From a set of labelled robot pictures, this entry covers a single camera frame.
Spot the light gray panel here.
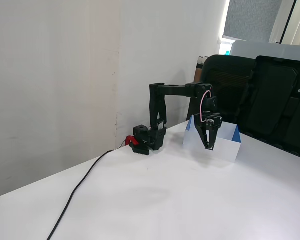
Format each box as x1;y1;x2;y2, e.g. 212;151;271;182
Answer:
231;40;300;63

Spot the gray window blind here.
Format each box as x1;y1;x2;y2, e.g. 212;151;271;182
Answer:
223;0;284;43

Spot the red table clamp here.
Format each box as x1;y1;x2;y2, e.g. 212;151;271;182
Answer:
124;135;140;147

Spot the brown cardboard box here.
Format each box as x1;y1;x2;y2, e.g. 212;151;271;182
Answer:
191;66;204;86

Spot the black power cable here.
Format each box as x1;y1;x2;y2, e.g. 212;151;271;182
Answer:
46;148;116;240

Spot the black mesh office chair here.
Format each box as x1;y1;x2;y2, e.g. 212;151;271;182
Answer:
199;54;257;126

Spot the thin light servo wire loop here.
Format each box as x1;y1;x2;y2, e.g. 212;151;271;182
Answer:
199;90;213;124

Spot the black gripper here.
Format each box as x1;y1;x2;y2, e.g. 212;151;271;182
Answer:
193;112;223;151

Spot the blue and white cardboard box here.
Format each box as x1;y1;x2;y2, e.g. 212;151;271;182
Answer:
182;115;242;163

